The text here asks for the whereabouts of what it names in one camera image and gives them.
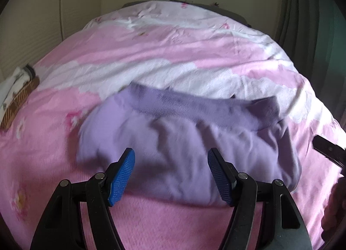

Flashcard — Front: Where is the purple sweatshirt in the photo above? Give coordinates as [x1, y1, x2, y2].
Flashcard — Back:
[76, 83, 301, 206]

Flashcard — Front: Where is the white printed garment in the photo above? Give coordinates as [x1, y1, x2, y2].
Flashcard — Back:
[1, 65, 36, 119]

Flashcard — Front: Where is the person right hand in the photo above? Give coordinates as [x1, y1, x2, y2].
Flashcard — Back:
[321, 177, 345, 241]

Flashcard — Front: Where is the grey headboard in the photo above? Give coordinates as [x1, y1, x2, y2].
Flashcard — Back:
[121, 0, 252, 27]

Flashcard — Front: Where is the pink floral bed blanket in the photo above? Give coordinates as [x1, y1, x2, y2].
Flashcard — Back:
[1, 1, 345, 249]

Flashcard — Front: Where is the white louvered wardrobe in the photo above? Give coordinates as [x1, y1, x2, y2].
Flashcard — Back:
[1, 0, 101, 80]

